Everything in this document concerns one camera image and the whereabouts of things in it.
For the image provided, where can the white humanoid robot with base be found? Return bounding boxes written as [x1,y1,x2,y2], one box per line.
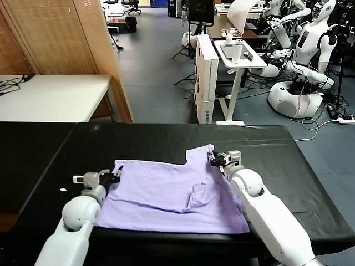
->
[267,0,339,119]

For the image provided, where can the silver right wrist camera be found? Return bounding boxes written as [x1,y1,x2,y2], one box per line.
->
[225,150,242,167]

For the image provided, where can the grey tablet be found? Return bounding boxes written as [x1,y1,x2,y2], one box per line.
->
[220,43,236,60]

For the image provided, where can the black tripod stand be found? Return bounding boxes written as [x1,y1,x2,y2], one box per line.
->
[171,16,196,60]

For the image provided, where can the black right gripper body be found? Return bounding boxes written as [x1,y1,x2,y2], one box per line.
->
[215,152,230,168]

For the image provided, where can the black cables bundle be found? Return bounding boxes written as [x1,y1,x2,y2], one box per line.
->
[0,74,28,96]

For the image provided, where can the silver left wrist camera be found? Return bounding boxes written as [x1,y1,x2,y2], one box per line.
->
[73,171,100,191]

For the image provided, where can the black monitor screen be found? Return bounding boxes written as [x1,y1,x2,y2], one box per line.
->
[188,0,216,28]

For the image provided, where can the white floor cable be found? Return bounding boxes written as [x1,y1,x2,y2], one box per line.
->
[295,117,341,142]

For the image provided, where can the black office chair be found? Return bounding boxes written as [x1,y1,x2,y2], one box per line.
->
[121,0,143,16]

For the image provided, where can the small white desk gadget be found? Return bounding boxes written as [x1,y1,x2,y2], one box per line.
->
[221,27,245,44]

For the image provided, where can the white rectangular table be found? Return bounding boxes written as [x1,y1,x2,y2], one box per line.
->
[0,74,115,123]

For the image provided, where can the white thermos bottle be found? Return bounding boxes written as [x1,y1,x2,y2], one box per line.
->
[232,39,245,64]

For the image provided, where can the large black table cover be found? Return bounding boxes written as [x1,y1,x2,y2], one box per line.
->
[11,121,355,260]

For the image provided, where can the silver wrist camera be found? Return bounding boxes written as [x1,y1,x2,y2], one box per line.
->
[225,150,242,167]
[73,171,100,191]

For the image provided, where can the white standing desk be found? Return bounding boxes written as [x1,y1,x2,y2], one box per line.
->
[213,40,268,125]

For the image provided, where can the dark grey cabinet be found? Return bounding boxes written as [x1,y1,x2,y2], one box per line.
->
[168,0,184,17]

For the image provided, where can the black monitor stand legs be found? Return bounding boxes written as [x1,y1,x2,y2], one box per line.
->
[174,70,197,100]

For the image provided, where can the round white robot base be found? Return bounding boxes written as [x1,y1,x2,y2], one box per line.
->
[181,32,199,48]

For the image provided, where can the wooden folding screen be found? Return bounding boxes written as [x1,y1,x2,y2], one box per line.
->
[0,0,135,123]

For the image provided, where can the light purple t-shirt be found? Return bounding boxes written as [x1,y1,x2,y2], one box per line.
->
[95,143,250,235]

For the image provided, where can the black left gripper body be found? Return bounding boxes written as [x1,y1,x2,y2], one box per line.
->
[97,170,115,187]

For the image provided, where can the tall black tripod pole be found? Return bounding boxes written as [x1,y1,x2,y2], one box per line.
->
[331,24,352,111]

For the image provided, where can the large curved white sheet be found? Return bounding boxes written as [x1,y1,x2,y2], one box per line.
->
[227,0,260,35]

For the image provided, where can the tall white cardboard box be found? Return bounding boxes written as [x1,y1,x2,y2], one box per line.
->
[194,34,220,125]

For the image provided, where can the black trash bin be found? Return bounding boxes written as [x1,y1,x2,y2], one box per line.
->
[125,16,139,34]

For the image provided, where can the brown wooden desk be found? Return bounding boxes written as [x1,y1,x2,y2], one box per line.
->
[207,23,268,42]

